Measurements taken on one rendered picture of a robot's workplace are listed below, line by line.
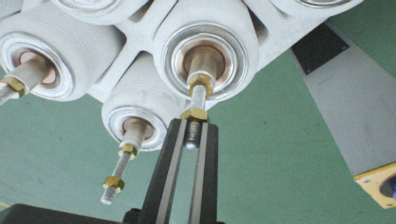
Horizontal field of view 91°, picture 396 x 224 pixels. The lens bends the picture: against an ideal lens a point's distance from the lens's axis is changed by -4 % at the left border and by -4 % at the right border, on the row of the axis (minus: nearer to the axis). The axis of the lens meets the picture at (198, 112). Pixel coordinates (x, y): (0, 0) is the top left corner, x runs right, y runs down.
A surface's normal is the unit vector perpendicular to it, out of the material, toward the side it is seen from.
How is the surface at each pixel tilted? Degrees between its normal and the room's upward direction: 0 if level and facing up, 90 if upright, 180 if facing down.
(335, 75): 90
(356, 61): 90
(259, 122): 0
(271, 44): 0
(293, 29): 0
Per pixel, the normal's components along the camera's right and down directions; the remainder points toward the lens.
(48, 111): -0.11, 0.66
